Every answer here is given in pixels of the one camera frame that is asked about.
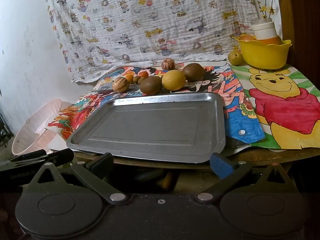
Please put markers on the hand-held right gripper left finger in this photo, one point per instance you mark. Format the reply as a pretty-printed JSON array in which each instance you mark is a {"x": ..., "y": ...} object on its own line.
[{"x": 100, "y": 166}]

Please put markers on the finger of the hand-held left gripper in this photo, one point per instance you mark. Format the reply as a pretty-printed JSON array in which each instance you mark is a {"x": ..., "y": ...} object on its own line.
[
  {"x": 35, "y": 154},
  {"x": 62, "y": 156}
]

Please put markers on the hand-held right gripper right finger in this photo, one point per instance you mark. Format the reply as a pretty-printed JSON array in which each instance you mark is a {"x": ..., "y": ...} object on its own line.
[{"x": 221, "y": 166}]

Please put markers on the metal baking tray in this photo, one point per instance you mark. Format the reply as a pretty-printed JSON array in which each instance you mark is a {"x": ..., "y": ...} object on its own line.
[{"x": 150, "y": 125}]

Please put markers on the striped pepino melon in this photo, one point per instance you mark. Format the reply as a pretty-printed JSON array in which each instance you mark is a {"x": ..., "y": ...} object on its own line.
[
  {"x": 121, "y": 84},
  {"x": 168, "y": 64}
]

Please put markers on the small orange tangerine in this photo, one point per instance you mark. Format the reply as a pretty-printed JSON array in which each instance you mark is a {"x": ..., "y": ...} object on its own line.
[
  {"x": 143, "y": 74},
  {"x": 129, "y": 78}
]

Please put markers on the small brown round fruit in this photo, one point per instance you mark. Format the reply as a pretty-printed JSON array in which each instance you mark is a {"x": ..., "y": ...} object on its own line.
[
  {"x": 142, "y": 79},
  {"x": 135, "y": 79}
]

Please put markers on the brown kiwi fruit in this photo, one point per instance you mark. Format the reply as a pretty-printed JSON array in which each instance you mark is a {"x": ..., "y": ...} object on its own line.
[
  {"x": 151, "y": 85},
  {"x": 193, "y": 72}
]

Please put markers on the yellow lemon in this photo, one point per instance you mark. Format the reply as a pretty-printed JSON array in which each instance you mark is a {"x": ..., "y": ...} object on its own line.
[{"x": 173, "y": 80}]

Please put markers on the yellow-green pear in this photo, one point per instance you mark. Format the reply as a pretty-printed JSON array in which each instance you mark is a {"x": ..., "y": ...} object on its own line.
[{"x": 235, "y": 57}]

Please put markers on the pink plastic basket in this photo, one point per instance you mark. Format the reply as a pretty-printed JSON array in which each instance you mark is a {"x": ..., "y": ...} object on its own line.
[{"x": 32, "y": 130}]

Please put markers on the black office chair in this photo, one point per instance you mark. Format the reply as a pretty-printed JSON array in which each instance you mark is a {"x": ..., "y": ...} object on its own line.
[{"x": 3, "y": 135}]

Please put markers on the colourful warrior comic poster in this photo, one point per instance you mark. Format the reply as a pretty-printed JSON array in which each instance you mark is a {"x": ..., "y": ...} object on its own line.
[{"x": 82, "y": 110}]

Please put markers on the black-haired boy comic poster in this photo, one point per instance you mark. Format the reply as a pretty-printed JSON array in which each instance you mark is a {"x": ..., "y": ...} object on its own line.
[{"x": 225, "y": 80}]

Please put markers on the yellow bear drawing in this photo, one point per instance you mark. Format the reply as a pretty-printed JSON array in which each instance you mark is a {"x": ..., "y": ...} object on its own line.
[{"x": 282, "y": 100}]

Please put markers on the cartoon child comic poster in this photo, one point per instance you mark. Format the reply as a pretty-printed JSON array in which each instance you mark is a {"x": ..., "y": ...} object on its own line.
[{"x": 117, "y": 71}]

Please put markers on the yellow plastic bowl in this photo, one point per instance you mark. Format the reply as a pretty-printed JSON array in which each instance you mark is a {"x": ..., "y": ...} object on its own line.
[{"x": 262, "y": 55}]

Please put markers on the pale orange fruit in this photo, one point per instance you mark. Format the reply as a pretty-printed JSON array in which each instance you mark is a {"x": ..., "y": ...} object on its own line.
[{"x": 247, "y": 38}]

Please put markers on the deep orange fruit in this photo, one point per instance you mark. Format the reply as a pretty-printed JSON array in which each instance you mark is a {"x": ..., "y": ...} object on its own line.
[{"x": 271, "y": 41}]

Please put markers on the white jar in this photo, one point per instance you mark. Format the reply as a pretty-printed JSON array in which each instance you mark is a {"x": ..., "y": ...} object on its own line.
[{"x": 263, "y": 31}]

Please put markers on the white printed cartoon cloth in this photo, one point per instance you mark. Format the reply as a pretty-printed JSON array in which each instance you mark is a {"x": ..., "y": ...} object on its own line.
[{"x": 150, "y": 17}]

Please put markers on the yellow flower twigs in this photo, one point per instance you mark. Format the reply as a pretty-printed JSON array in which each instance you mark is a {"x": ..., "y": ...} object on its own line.
[{"x": 266, "y": 5}]

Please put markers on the brown wooden board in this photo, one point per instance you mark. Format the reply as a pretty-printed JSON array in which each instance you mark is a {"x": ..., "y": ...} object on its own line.
[{"x": 300, "y": 17}]

